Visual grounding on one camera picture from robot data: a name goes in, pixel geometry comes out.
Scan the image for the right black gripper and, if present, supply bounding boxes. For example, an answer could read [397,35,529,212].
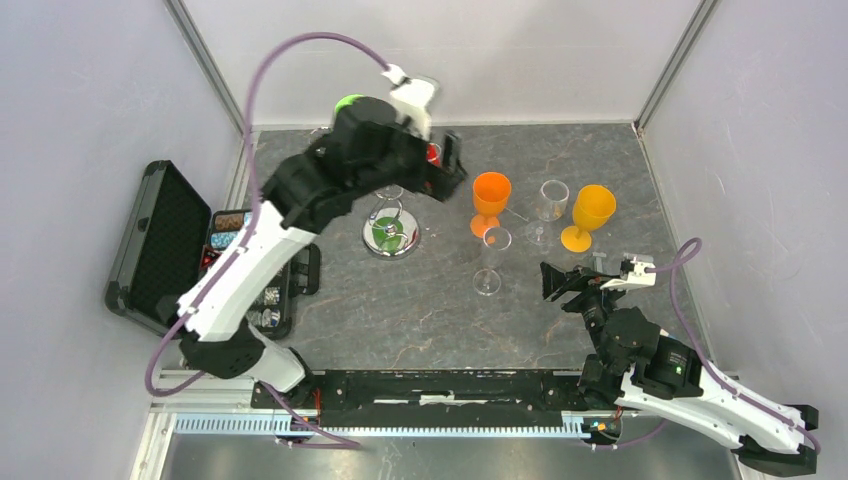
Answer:
[537,260,629,369]

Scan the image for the orange wine glass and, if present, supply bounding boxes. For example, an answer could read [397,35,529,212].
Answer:
[469,171,512,238]

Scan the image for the clear wine glass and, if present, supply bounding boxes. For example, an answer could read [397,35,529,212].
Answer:
[472,227,512,296]
[525,179,570,246]

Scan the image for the clear wine glass front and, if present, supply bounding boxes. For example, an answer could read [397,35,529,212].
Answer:
[525,179,570,246]

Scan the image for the yellow wine glass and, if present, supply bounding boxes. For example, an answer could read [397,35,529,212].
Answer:
[560,184,617,253]

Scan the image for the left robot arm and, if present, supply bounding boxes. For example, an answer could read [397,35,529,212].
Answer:
[177,96,467,408]

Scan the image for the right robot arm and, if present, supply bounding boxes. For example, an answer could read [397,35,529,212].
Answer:
[540,257,819,478]

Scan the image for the red wine glass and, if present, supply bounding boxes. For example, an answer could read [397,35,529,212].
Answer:
[426,143,442,167]

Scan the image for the chrome wine glass rack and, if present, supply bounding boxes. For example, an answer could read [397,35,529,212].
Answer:
[361,185,421,260]

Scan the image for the green wine glass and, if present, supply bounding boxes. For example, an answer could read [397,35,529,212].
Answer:
[333,94,363,119]

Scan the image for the black poker chip case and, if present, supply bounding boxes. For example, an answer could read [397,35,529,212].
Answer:
[104,160,322,340]

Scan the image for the grey metal bracket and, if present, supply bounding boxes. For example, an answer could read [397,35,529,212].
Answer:
[591,251,607,274]

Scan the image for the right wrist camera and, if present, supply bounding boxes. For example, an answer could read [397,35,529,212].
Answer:
[600,254,657,292]

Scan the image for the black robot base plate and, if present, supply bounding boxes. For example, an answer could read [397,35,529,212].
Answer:
[283,369,617,428]

